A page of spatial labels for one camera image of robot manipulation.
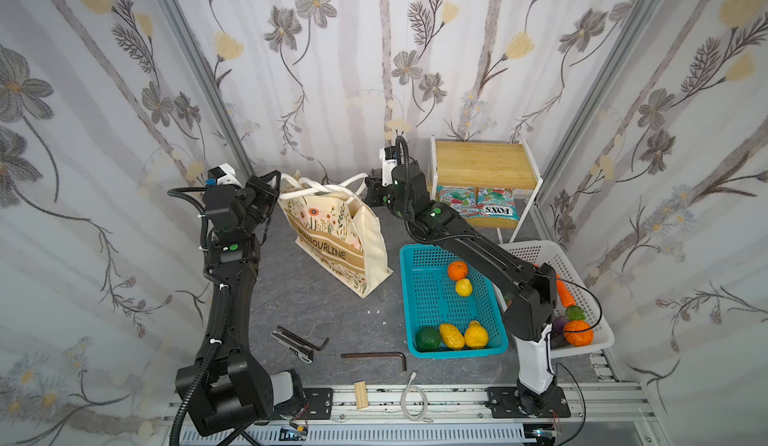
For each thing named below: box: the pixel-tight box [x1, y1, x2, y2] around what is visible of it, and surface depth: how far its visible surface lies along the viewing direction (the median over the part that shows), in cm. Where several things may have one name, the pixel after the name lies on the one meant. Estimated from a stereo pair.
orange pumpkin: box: [563, 320, 594, 347], surface depth 78 cm
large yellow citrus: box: [464, 320, 489, 349], surface depth 82 cm
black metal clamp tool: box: [271, 325, 330, 364], surface depth 85 cm
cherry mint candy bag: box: [436, 185, 478, 218], surface depth 97 cm
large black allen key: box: [341, 352, 407, 371], surface depth 84 cm
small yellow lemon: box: [455, 278, 473, 297], surface depth 92 cm
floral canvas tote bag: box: [279, 173, 394, 299], surface depth 85 cm
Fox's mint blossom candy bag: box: [472, 187, 520, 221], surface depth 97 cm
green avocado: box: [415, 326, 441, 352], surface depth 82 cm
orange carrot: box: [556, 273, 577, 308], surface depth 87 cm
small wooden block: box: [354, 381, 369, 410], surface depth 76 cm
